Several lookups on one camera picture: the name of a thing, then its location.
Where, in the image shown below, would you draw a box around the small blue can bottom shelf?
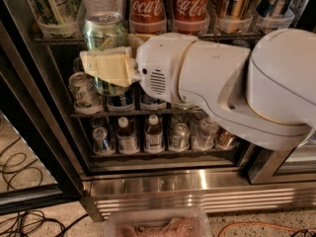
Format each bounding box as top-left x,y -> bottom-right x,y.
92,127 -> 115,156

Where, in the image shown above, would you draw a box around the right brown juice bottle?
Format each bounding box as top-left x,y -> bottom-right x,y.
144,115 -> 164,154

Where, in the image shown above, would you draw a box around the stainless steel fridge frame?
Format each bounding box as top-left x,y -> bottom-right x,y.
1,0 -> 316,221

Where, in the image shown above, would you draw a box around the orange cable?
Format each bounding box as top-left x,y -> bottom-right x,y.
216,221 -> 316,237

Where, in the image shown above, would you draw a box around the coca-cola can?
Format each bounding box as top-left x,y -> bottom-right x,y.
172,0 -> 208,34
129,0 -> 165,34

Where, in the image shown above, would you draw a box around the right Coca-Cola can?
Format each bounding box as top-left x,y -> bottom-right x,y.
172,0 -> 208,34

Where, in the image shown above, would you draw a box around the brown juice bottle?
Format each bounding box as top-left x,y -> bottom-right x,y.
144,115 -> 164,154
117,117 -> 139,155

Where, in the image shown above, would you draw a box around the blue patterned can front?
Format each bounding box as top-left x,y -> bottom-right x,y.
140,94 -> 167,111

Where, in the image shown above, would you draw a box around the left Coca-Cola can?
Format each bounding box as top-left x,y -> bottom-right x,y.
129,0 -> 165,34

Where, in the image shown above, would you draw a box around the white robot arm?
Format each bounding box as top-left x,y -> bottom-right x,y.
80,29 -> 316,151

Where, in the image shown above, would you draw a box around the blue silver can top shelf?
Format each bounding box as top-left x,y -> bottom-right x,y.
252,0 -> 294,34

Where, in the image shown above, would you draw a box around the silver can bottom shelf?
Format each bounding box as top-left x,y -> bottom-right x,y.
169,123 -> 190,152

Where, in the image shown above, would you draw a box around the gold striped can top shelf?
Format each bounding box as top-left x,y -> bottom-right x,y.
211,0 -> 250,34

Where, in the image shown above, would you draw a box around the copper can bottom shelf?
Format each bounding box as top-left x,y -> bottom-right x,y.
215,129 -> 237,150

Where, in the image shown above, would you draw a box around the black cables on floor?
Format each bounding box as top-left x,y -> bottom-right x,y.
0,136 -> 89,237

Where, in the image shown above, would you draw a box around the left brown juice bottle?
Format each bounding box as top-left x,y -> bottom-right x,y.
117,117 -> 139,155

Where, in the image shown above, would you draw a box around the white green can middle shelf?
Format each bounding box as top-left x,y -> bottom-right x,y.
68,72 -> 103,115

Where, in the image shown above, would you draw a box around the blue Pepsi can front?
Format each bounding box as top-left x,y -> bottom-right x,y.
107,90 -> 134,112

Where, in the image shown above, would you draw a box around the glass fridge door left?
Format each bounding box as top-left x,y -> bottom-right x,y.
0,113 -> 62,214

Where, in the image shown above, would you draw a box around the small water bottle bottom shelf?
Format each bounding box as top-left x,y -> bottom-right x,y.
193,117 -> 219,151

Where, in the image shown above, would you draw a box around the green LaCroix can top shelf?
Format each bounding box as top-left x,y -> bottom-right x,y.
83,11 -> 127,96

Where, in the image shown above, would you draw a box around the clear plastic bin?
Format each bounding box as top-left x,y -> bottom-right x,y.
106,207 -> 210,237

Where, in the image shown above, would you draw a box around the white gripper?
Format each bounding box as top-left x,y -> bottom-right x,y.
80,33 -> 198,104

